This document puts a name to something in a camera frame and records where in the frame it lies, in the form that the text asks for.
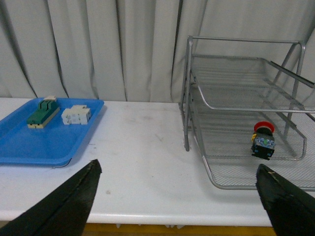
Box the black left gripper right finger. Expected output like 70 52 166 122
256 164 315 236

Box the green knife switch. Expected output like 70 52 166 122
27 95 60 129

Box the white circuit breaker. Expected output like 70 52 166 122
62 105 92 125

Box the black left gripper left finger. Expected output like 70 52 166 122
0 159 102 236

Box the silver mesh three-tier rack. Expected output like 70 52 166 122
180 36 315 191

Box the red emergency stop button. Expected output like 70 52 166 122
251 121 275 160

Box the white curtain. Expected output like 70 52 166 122
0 0 315 102

